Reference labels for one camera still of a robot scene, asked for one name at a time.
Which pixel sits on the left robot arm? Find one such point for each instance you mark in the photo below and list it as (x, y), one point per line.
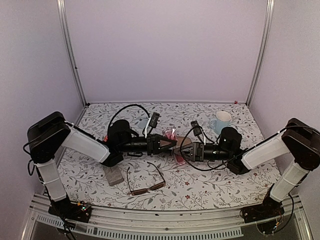
(53, 132)

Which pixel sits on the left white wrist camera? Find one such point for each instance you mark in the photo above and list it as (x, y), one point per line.
(151, 124)

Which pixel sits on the grey glasses case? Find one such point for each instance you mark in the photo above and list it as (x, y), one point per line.
(113, 175)

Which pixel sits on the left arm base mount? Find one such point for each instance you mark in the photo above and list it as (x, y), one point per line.
(67, 210)

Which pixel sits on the pink sunglasses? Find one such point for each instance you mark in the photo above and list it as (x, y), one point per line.
(171, 134)

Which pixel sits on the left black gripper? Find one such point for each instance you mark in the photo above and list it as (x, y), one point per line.
(156, 149)

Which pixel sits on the light blue mug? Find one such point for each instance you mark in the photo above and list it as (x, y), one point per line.
(221, 120)

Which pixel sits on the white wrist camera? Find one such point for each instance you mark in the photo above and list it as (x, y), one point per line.
(198, 131)
(151, 124)

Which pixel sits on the left aluminium frame post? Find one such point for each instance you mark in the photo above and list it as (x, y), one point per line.
(70, 52)

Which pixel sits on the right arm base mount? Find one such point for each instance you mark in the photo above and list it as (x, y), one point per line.
(269, 208)

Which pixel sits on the brown sunglasses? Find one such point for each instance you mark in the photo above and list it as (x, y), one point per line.
(154, 187)

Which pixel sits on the black glasses case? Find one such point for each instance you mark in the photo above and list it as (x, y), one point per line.
(182, 141)

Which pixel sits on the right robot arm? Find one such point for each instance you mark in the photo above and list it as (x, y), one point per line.
(296, 138)

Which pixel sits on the floral tablecloth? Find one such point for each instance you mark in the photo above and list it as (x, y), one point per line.
(188, 187)

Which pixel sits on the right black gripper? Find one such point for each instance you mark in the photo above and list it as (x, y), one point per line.
(197, 151)

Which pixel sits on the front aluminium rail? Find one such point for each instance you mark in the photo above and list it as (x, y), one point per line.
(108, 223)

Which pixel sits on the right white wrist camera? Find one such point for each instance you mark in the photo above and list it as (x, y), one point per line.
(198, 131)

